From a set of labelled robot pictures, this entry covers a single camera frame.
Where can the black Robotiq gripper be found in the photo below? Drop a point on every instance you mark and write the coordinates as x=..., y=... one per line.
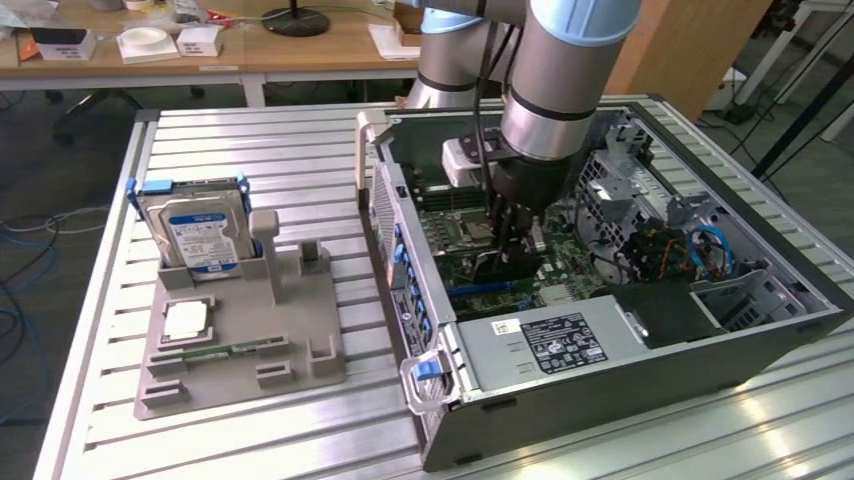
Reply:
x=533, y=182

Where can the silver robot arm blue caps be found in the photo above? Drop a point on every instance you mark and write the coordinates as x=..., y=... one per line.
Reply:
x=553, y=75

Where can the perforated metal disk bay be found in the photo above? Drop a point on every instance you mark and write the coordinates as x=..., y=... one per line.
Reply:
x=613, y=200

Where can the CPU socket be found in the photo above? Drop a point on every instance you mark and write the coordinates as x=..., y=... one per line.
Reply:
x=473, y=227

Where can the black RAM slots row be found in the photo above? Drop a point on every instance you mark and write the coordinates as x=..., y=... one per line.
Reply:
x=433, y=195

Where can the green motherboard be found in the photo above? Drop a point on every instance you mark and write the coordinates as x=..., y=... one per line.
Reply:
x=560, y=270

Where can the blue expansion slot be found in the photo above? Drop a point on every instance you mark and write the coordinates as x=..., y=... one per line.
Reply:
x=480, y=290

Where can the blue slot clip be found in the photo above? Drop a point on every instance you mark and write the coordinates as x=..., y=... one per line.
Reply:
x=411, y=286
x=399, y=245
x=421, y=315

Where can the white paper booklet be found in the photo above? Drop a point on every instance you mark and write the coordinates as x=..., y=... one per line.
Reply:
x=393, y=45

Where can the wooden cabinet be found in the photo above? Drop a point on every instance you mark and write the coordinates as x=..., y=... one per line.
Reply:
x=694, y=50

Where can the grey power supply unit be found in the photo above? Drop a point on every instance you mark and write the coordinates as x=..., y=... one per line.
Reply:
x=493, y=360

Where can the brown cardboard box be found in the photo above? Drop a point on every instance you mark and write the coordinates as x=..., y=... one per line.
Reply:
x=403, y=20

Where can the blue latch tab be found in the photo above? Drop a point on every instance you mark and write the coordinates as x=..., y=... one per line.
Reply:
x=425, y=371

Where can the open black PC case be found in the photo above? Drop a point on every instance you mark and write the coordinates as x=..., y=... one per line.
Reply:
x=600, y=400

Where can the clear case latch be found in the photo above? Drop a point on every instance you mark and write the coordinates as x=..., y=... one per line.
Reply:
x=427, y=395

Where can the black round lamp base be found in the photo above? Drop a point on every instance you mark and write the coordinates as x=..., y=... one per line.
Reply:
x=296, y=25

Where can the hard disk blue label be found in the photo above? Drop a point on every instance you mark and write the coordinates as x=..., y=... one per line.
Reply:
x=200, y=235

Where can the blue disk caddy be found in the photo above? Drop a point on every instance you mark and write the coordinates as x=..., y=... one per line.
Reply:
x=153, y=187

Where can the small white box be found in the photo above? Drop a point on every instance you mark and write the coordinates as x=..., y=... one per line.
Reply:
x=198, y=42

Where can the grey plastic parts rack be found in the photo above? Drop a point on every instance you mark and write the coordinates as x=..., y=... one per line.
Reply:
x=253, y=380

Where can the green RAM stick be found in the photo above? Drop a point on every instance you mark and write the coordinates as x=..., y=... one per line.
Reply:
x=220, y=350

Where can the silver CPU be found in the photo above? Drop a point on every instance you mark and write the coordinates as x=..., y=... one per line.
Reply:
x=185, y=320

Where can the white square dish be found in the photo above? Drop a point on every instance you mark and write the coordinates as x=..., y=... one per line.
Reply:
x=148, y=45

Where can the black chair base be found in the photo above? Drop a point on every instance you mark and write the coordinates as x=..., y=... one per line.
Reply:
x=86, y=107

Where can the wooden desk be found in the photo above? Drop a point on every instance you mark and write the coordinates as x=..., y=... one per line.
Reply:
x=100, y=70

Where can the white box black lid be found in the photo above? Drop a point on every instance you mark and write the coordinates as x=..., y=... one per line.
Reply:
x=62, y=42

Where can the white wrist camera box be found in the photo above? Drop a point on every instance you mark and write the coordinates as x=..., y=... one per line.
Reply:
x=463, y=162

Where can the black intrusion switch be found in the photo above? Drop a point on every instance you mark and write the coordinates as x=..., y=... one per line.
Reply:
x=400, y=192

